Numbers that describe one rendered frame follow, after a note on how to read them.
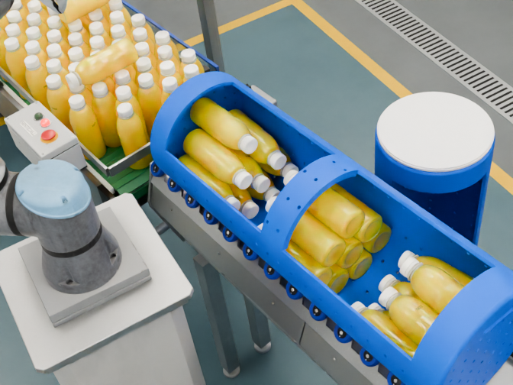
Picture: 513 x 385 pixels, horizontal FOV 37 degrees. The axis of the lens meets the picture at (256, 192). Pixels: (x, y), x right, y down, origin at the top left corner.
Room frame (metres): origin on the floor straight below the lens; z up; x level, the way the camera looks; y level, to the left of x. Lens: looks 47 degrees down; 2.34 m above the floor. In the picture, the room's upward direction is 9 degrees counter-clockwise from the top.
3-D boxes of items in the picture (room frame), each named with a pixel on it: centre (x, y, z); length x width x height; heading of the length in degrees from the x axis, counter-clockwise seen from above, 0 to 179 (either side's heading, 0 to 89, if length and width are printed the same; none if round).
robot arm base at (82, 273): (0.97, 0.35, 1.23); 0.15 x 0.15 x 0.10
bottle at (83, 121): (1.59, 0.42, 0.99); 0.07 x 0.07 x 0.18
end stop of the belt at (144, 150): (1.55, 0.20, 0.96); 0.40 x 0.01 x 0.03; 124
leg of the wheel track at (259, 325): (1.47, 0.06, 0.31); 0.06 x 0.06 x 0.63; 34
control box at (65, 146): (1.49, 0.51, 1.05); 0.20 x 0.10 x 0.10; 34
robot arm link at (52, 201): (0.98, 0.36, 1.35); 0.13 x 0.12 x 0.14; 76
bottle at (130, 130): (1.53, 0.30, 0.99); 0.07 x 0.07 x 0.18
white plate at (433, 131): (1.35, -0.45, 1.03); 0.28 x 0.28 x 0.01
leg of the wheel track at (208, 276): (1.39, 0.17, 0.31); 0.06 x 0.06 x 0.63; 34
